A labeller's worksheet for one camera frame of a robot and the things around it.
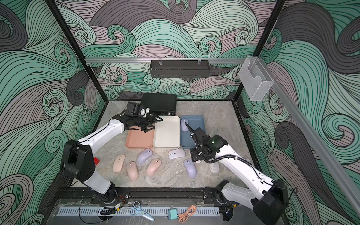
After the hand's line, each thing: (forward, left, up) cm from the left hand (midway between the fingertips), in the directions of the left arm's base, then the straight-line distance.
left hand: (159, 121), depth 83 cm
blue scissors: (-42, +9, -19) cm, 47 cm away
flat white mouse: (-13, -11, -17) cm, 24 cm away
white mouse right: (-21, -33, -17) cm, 43 cm away
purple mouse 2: (+6, -16, -16) cm, 23 cm away
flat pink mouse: (-19, +25, -17) cm, 35 cm away
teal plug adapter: (-44, -9, -16) cm, 48 cm away
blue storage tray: (+13, -25, -17) cm, 33 cm away
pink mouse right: (-21, +3, -17) cm, 27 cm away
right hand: (-19, -21, -7) cm, 29 cm away
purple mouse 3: (-22, -19, -17) cm, 34 cm away
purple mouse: (-14, +10, -16) cm, 24 cm away
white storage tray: (+2, -4, -17) cm, 18 cm away
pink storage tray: (-3, +17, -16) cm, 23 cm away
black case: (+31, +2, -19) cm, 37 cm away
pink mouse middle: (-24, +15, -18) cm, 33 cm away
